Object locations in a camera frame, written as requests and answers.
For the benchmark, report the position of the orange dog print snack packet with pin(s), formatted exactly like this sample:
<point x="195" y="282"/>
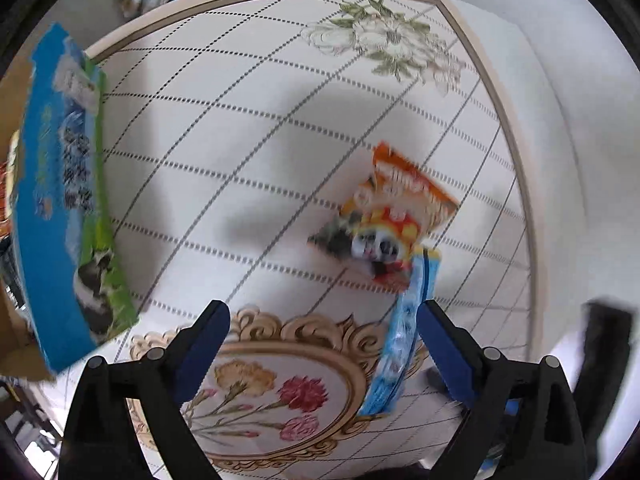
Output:
<point x="390" y="210"/>

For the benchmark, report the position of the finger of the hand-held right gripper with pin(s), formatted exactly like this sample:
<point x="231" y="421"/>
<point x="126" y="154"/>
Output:
<point x="602" y="370"/>

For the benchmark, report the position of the person's dark clothing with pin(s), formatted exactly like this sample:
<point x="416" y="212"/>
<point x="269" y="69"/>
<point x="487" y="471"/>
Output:
<point x="395" y="474"/>

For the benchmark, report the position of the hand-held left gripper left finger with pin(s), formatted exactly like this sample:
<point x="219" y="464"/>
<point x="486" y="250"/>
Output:
<point x="202" y="357"/>

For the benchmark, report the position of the long blue packet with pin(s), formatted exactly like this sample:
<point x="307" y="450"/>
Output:
<point x="405" y="340"/>

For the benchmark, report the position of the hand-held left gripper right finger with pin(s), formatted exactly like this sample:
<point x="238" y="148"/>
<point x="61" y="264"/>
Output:
<point x="445" y="357"/>

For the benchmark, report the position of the blue printed cardboard box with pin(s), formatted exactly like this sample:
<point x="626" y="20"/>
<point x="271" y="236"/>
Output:
<point x="55" y="200"/>

